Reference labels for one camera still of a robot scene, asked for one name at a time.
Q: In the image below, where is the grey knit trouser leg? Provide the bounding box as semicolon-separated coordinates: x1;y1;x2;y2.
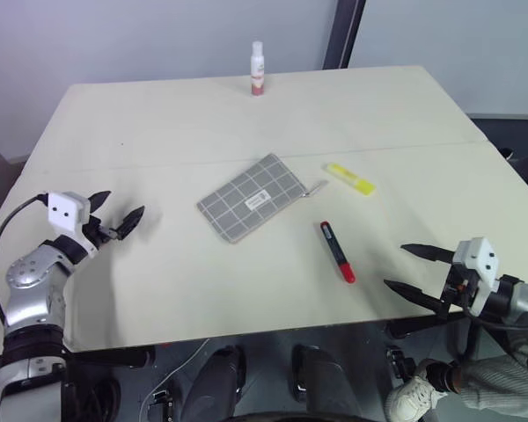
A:
459;324;528;421

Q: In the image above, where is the grey checked zip pouch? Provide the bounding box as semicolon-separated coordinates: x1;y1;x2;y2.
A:
196;152;329;244

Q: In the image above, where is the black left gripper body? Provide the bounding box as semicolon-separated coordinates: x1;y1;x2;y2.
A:
81;215;124;250

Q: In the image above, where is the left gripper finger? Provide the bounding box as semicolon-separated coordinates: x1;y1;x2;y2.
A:
115;205;146;241
88;190;113;218

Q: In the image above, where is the yellow highlighter pen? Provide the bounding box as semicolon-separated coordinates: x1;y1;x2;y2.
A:
324;162;377;196

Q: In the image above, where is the white bottle with red base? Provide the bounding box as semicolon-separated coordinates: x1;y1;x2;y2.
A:
249;40;267;98

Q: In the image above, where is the thin white floor cable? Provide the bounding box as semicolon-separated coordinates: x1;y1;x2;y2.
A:
139;338;211;415

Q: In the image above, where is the dark wall pillar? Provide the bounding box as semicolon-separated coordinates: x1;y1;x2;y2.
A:
322;0;358;70

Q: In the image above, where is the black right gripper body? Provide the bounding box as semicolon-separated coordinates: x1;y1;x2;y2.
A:
436;262;481;318

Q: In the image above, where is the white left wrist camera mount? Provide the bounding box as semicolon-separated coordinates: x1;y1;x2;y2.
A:
46;191;99;260

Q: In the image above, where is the red and black marker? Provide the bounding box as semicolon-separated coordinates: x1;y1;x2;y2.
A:
319;221;358;285

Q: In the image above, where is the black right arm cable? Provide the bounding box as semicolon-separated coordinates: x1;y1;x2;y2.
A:
461;301;528;364

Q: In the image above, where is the dark rounded shape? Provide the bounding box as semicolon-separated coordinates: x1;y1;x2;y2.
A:
291;344;349;418
192;346;248;421

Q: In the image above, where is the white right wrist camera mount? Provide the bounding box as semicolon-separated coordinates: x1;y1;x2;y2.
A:
451;236;502;317

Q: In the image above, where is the white sneaker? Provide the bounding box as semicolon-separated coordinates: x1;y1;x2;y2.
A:
384;373;448;422

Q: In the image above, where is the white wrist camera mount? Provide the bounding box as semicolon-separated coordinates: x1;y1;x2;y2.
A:
46;191;99;260
451;236;502;317

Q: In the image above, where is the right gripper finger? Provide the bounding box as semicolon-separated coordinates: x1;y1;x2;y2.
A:
383;279;445;312
400;243;458;264

